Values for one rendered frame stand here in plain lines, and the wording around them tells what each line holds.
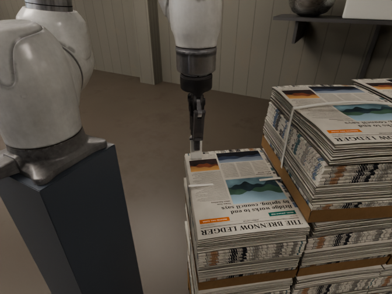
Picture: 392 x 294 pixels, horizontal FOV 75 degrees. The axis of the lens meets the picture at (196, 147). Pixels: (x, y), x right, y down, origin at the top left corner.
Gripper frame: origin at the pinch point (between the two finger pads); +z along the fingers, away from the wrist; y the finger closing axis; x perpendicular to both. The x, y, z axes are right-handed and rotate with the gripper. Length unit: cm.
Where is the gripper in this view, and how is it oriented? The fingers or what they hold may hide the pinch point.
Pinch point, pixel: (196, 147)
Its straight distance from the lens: 69.1
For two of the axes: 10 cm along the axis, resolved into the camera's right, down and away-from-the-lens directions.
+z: 0.0, 8.5, 5.2
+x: -9.9, 0.7, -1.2
